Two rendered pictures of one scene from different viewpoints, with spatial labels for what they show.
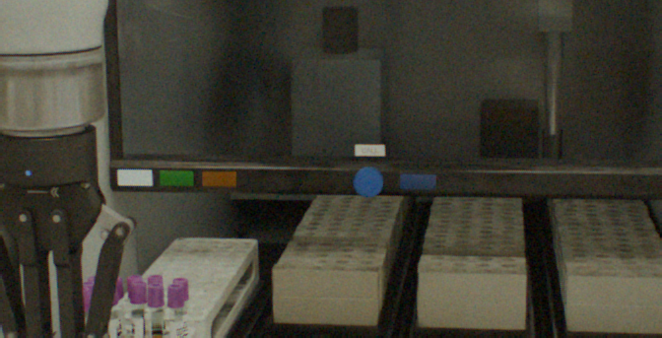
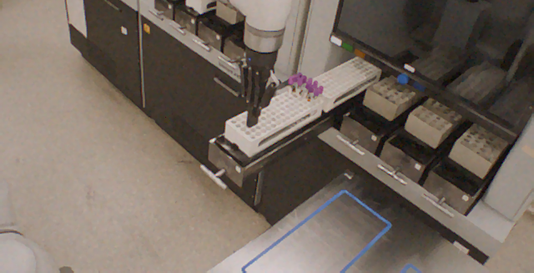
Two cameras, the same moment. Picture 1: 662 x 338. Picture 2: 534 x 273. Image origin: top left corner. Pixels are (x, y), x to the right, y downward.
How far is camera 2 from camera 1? 0.48 m
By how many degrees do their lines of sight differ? 38
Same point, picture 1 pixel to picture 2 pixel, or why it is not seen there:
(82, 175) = (265, 65)
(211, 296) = (343, 88)
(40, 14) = (258, 18)
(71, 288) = (258, 92)
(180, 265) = (349, 68)
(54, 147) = (258, 55)
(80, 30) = (271, 25)
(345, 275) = (387, 102)
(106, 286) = (266, 97)
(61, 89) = (261, 41)
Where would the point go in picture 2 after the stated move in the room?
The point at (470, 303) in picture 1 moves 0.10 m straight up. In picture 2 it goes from (421, 131) to (434, 103)
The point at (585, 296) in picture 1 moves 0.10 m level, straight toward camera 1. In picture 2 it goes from (459, 150) to (440, 164)
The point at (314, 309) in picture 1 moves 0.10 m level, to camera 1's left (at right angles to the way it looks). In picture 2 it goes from (375, 106) to (347, 92)
